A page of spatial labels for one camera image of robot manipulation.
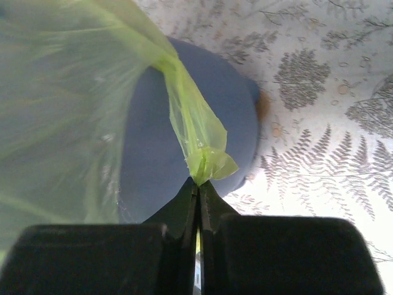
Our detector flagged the blue trash bin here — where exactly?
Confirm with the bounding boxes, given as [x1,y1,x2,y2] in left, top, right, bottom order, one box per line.
[119,38,260,223]

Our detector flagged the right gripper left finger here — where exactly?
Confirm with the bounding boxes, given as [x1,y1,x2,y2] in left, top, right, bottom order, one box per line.
[1,178,197,294]

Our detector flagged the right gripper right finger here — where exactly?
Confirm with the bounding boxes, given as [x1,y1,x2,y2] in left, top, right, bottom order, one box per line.
[198,183,384,294]

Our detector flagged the green trash bag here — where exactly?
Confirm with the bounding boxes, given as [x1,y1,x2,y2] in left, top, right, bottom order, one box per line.
[0,0,240,253]

